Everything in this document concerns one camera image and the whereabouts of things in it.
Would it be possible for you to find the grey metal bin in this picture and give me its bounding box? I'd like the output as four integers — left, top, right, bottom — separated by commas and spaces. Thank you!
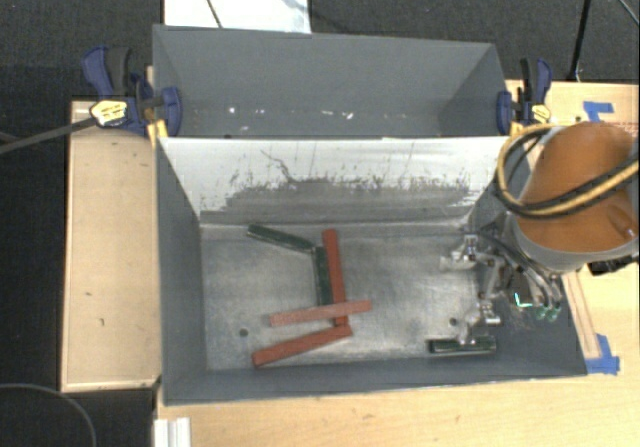
151, 23, 589, 407

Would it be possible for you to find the pale wood board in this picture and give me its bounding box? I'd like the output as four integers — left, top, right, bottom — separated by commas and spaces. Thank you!
59, 99, 164, 394

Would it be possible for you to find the dark green flat block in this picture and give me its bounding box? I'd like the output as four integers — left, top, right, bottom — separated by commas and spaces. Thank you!
313, 245, 335, 308
427, 334, 498, 356
245, 223, 317, 253

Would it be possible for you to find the black cylinder on white bracket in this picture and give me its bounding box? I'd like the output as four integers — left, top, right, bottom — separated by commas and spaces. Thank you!
586, 254, 639, 278

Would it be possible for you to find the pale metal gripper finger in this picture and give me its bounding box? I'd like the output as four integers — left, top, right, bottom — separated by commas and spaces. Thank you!
457, 300, 503, 348
439, 233, 484, 272

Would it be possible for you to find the pale red-brown flat block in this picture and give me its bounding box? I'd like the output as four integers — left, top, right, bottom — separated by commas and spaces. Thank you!
268, 299, 374, 329

